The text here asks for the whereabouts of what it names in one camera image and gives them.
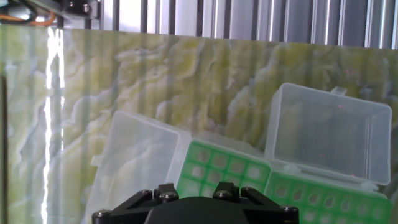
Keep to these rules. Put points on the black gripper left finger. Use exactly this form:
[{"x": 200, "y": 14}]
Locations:
[{"x": 166, "y": 191}]

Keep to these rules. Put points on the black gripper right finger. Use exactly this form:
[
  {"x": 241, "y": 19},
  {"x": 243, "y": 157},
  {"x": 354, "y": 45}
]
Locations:
[{"x": 225, "y": 190}]

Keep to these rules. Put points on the green rack pipette tip box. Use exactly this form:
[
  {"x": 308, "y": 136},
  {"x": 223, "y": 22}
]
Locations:
[
  {"x": 136, "y": 161},
  {"x": 326, "y": 137}
]

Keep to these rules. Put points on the green marble pattern mat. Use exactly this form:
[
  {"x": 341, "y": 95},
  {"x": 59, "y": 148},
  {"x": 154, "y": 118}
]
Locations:
[{"x": 186, "y": 77}]

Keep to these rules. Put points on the orange tube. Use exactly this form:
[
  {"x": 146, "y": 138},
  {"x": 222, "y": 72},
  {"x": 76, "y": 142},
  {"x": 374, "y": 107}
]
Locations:
[{"x": 43, "y": 22}]

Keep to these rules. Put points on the black corner bracket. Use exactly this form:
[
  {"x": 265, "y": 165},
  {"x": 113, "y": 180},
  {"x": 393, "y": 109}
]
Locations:
[{"x": 79, "y": 7}]

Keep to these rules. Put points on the grey aluminium frame rail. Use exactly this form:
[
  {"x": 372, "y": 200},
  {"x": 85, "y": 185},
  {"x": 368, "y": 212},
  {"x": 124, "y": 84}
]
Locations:
[{"x": 46, "y": 3}]

